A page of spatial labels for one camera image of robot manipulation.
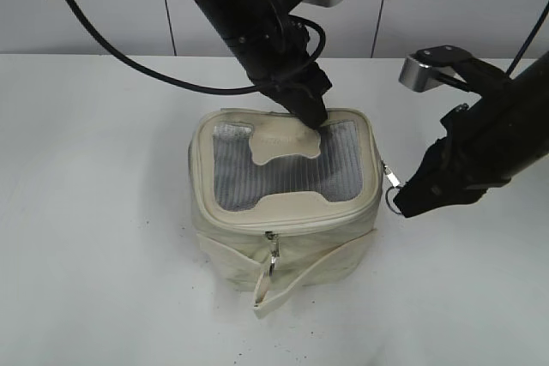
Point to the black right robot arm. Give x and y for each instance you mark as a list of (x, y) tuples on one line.
[(527, 94)]

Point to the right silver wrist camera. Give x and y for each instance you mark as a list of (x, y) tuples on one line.
[(432, 67)]

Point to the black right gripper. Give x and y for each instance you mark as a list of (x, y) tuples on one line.
[(459, 168)]

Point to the cream zippered bag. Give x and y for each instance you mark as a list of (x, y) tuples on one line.
[(319, 190)]

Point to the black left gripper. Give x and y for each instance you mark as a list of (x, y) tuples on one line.
[(280, 52)]

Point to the silver zipper pull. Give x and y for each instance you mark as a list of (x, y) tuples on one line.
[(274, 242), (393, 189)]

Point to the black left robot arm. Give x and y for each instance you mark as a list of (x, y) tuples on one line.
[(213, 10)]

